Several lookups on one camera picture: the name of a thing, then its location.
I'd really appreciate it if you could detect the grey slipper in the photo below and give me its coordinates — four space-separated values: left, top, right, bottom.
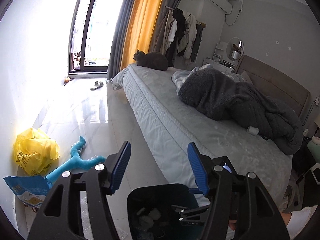
90 81 104 90

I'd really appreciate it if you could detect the light blue patterned quilt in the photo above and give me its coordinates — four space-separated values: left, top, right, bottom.
171 64 213 95

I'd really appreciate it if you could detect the dark grey cat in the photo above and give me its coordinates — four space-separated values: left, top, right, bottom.
133 50 169 71

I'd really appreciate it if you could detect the beige upholstered headboard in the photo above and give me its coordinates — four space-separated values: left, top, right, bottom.
235 55 311 119

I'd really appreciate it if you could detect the person's right hand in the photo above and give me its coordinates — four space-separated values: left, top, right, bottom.
228 219 237 231

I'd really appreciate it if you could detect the white air conditioner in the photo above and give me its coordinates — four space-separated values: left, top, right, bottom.
190 0 233 14

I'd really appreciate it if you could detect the black trash bin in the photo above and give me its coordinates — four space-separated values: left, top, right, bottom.
127 184 209 239

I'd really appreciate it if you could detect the grey curtain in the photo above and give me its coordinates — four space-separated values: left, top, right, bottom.
107 0 135 82

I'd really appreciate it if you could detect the yellow plastic bag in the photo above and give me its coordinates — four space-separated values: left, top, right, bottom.
13 128 60 176

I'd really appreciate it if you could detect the round vanity mirror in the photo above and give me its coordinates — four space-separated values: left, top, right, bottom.
226 37 244 61

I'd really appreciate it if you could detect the window with dark frame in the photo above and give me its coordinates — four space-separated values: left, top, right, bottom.
69 0 123 73

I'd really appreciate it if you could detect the blue dinosaur toy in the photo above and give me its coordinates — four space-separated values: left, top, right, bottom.
45 136 106 184

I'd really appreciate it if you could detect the white dressing table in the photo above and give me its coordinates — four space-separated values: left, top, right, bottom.
203 41 236 73

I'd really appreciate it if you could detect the bed with light grey sheet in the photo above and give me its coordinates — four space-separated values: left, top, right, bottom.
112 63 292 205

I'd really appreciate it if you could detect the yellow curtain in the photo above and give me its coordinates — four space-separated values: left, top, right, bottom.
120 0 162 70

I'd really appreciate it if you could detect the clothes rack with clothes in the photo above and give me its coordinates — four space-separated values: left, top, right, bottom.
151 6 206 67

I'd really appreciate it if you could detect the blue white paper bag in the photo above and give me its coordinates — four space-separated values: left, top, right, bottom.
3 175 53 208

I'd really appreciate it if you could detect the dark grey fleece blanket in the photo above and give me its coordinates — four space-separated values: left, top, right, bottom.
177 68 303 155

